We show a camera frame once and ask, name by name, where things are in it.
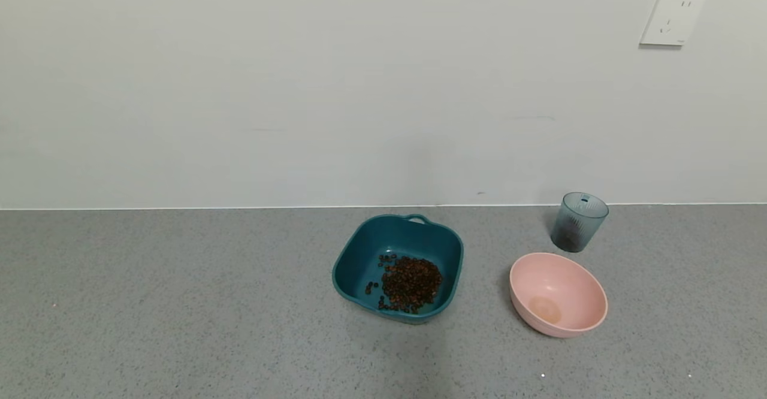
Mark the brown coffee beans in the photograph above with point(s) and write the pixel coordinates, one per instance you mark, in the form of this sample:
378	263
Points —
413	282

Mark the translucent blue-grey ribbed cup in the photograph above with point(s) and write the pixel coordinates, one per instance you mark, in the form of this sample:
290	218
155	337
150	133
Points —
581	216

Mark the pink round bowl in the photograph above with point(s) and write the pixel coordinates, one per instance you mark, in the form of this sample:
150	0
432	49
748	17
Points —
557	297

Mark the teal square plastic basin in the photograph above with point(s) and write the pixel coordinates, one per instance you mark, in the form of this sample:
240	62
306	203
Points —
359	267

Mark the white wall socket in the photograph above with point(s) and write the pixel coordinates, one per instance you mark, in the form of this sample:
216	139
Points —
673	18

